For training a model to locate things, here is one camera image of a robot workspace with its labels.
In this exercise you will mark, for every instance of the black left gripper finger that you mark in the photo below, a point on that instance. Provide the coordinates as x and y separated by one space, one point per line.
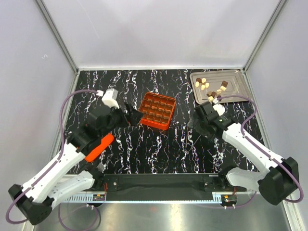
134 117
129 111

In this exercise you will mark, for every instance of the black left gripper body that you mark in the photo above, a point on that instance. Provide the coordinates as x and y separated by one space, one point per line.
118 119

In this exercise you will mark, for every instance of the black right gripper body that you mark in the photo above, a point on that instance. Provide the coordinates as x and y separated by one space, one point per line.
200 126

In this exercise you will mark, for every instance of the orange chocolate box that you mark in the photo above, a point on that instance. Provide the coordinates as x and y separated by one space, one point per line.
157 110

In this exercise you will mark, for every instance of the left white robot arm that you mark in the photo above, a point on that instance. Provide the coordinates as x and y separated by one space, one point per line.
41 194

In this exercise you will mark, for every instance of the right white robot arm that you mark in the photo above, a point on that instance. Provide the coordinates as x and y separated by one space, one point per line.
276 177

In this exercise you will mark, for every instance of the orange box lid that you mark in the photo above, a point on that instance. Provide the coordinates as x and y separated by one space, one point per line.
105 142

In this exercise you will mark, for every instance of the silver metal tray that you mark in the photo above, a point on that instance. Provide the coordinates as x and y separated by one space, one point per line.
236 85

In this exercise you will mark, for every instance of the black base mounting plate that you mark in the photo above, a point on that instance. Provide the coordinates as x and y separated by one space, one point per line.
209 182

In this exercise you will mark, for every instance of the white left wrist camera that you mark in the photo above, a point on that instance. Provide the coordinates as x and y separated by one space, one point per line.
109 98

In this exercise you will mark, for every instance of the aluminium frame rail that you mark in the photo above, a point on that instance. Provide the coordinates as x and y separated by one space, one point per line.
56 34

